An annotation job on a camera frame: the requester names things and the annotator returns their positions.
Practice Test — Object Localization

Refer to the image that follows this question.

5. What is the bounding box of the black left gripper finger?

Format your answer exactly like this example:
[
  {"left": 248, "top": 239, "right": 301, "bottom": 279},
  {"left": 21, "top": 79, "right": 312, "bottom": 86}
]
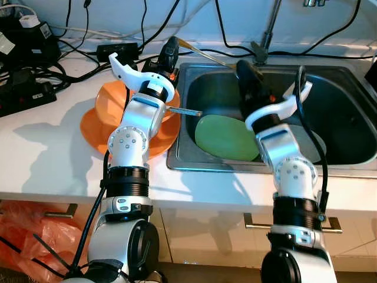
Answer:
[{"left": 162, "top": 36, "right": 180, "bottom": 65}]

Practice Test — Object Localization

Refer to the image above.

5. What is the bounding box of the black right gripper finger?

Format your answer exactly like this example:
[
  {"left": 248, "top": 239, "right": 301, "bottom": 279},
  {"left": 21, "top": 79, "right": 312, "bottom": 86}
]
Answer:
[{"left": 236, "top": 60, "right": 265, "bottom": 90}]

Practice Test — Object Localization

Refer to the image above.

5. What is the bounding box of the silver handled utensil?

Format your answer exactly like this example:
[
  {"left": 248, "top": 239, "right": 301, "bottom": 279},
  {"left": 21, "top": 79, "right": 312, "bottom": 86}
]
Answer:
[{"left": 167, "top": 108, "right": 204, "bottom": 116}]

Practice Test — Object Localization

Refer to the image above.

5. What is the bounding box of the orange plastic bowl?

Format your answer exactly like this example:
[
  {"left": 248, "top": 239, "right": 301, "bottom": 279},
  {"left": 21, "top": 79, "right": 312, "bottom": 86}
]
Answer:
[{"left": 95, "top": 80, "right": 180, "bottom": 127}]

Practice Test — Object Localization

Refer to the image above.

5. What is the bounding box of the chrome faucet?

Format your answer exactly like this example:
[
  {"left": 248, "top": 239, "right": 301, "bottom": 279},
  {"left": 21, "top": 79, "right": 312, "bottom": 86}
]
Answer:
[{"left": 250, "top": 0, "right": 330, "bottom": 64}]

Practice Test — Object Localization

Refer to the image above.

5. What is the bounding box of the black power adapter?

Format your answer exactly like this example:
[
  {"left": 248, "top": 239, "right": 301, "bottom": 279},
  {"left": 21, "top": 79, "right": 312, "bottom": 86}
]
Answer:
[{"left": 97, "top": 41, "right": 139, "bottom": 61}]

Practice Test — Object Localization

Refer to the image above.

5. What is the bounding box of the green plate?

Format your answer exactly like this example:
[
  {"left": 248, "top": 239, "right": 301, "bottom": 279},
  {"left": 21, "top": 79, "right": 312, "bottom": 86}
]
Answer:
[{"left": 194, "top": 115, "right": 261, "bottom": 161}]

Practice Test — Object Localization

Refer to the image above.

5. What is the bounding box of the grey bowl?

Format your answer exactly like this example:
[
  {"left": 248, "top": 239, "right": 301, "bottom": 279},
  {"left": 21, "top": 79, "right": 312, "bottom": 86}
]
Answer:
[{"left": 293, "top": 124, "right": 326, "bottom": 163}]

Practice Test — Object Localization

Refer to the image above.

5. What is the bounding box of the stainless steel sink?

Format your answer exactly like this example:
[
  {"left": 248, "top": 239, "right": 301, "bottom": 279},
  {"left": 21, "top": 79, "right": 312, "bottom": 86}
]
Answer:
[{"left": 167, "top": 62, "right": 377, "bottom": 173}]

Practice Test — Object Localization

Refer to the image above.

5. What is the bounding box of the orange plastic plate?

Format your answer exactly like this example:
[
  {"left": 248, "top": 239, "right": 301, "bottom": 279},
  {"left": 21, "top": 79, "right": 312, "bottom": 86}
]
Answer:
[{"left": 81, "top": 100, "right": 181, "bottom": 159}]

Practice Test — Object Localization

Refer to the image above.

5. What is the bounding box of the black charger box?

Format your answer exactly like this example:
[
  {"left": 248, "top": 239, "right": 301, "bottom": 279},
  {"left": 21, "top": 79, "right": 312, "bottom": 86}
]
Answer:
[{"left": 0, "top": 21, "right": 61, "bottom": 68}]

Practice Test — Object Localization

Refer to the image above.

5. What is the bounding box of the black plug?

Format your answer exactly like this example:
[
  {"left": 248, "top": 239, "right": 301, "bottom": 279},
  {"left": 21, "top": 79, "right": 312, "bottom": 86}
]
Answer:
[{"left": 9, "top": 68, "right": 42, "bottom": 95}]

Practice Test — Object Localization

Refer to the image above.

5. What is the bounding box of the black power strip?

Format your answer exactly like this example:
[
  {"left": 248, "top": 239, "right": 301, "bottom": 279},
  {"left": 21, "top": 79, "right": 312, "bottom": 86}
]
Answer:
[{"left": 0, "top": 85, "right": 57, "bottom": 117}]

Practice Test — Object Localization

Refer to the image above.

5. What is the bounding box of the white plug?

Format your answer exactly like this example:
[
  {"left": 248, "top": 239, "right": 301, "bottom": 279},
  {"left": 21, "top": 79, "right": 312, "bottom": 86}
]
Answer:
[{"left": 18, "top": 15, "right": 41, "bottom": 29}]

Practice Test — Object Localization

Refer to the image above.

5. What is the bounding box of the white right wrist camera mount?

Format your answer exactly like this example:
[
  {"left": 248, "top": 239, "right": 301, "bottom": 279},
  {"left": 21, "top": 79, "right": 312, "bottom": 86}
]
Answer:
[{"left": 244, "top": 80, "right": 313, "bottom": 131}]

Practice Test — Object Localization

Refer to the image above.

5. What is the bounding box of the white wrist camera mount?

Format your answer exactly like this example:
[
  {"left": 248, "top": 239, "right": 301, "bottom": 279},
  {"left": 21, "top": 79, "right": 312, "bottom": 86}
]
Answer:
[
  {"left": 109, "top": 52, "right": 176, "bottom": 102},
  {"left": 244, "top": 80, "right": 313, "bottom": 131}
]

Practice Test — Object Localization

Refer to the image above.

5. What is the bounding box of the black power cable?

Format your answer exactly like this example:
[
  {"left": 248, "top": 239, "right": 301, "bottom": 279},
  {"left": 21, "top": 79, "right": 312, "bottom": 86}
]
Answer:
[
  {"left": 303, "top": 0, "right": 361, "bottom": 55},
  {"left": 64, "top": 0, "right": 74, "bottom": 45},
  {"left": 146, "top": 0, "right": 180, "bottom": 45},
  {"left": 59, "top": 46, "right": 377, "bottom": 80},
  {"left": 140, "top": 0, "right": 148, "bottom": 45},
  {"left": 214, "top": 0, "right": 253, "bottom": 55}
]

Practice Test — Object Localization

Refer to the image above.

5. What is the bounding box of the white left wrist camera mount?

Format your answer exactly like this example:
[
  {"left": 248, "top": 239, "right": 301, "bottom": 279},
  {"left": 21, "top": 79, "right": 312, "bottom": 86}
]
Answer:
[{"left": 109, "top": 52, "right": 176, "bottom": 102}]

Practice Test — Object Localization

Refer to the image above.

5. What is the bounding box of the steel cabinet handle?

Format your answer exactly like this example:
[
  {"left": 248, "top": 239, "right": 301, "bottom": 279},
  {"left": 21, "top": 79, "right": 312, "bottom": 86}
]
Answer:
[
  {"left": 44, "top": 203, "right": 78, "bottom": 219},
  {"left": 243, "top": 212, "right": 342, "bottom": 233}
]

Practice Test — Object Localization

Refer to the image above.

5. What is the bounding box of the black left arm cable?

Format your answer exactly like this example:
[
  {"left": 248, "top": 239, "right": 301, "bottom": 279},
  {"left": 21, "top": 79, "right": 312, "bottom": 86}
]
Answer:
[{"left": 32, "top": 100, "right": 131, "bottom": 281}]

